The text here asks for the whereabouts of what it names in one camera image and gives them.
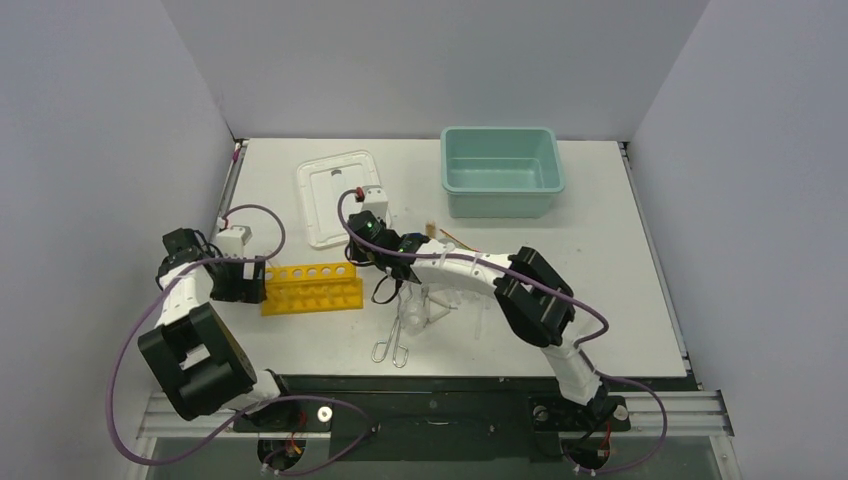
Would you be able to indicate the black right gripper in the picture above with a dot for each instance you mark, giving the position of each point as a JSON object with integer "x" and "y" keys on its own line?
{"x": 392, "y": 263}

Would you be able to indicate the yellow test tube rack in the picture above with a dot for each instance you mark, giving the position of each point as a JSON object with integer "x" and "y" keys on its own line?
{"x": 312, "y": 288}

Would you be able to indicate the white plastic bin lid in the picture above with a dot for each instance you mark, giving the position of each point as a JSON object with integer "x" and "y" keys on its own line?
{"x": 321, "y": 183}

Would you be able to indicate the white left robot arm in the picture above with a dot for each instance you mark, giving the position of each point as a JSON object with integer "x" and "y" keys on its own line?
{"x": 198, "y": 363}

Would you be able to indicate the small glass beaker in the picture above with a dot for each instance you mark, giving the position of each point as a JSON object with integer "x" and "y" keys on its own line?
{"x": 414, "y": 317}

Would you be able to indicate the brown test tube brush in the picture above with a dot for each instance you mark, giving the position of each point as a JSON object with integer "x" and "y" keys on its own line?
{"x": 431, "y": 230}

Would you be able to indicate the teal plastic bin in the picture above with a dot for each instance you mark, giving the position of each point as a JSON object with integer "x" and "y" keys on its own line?
{"x": 500, "y": 172}

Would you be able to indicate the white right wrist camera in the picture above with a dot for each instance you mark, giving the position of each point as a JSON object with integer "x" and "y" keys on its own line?
{"x": 374, "y": 198}

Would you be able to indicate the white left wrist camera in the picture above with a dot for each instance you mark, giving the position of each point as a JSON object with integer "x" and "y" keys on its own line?
{"x": 231, "y": 239}

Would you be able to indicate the metal crucible tongs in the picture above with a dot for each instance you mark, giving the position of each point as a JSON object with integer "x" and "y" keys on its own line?
{"x": 392, "y": 346}

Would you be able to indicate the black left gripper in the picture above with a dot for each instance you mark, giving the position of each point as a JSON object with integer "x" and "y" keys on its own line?
{"x": 246, "y": 290}

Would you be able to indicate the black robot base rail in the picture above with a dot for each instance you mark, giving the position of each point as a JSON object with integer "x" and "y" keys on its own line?
{"x": 449, "y": 419}

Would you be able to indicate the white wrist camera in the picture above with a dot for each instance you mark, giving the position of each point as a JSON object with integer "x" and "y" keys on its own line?
{"x": 231, "y": 239}
{"x": 374, "y": 198}

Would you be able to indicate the red yellow plastic spatula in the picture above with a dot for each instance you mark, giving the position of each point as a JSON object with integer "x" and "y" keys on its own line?
{"x": 455, "y": 240}

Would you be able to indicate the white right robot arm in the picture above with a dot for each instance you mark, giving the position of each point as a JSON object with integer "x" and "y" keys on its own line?
{"x": 538, "y": 305}

